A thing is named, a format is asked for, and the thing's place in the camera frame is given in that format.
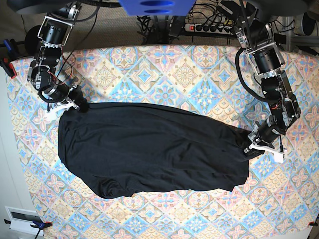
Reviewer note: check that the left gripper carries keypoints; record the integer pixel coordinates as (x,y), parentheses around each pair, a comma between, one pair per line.
(266,132)

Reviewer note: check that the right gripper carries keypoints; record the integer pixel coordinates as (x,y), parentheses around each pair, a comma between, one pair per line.
(55,94)

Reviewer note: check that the black t-shirt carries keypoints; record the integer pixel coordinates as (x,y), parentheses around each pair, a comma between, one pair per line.
(119,149)

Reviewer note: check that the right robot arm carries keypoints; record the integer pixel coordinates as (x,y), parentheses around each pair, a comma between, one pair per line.
(61,15)

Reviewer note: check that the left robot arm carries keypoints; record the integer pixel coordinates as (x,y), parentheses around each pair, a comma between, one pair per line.
(254,32)

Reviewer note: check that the round black speaker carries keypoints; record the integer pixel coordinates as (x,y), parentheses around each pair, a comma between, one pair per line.
(32,42)

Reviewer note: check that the patterned tablecloth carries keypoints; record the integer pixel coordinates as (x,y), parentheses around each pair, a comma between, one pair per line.
(277,199)

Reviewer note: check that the blue table clamp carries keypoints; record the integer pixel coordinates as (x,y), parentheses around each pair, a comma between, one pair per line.
(6,62)

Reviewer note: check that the black orange bottom clamp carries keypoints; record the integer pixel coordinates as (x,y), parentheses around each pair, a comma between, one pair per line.
(37,225)

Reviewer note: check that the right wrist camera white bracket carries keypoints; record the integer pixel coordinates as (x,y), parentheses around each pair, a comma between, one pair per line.
(59,107)

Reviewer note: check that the white power strip red switch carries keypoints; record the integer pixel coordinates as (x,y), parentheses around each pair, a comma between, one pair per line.
(208,28)

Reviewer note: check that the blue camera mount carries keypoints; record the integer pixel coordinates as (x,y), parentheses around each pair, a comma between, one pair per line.
(157,7)

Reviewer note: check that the white wall outlet box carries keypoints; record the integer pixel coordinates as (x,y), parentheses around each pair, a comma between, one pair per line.
(21,220)

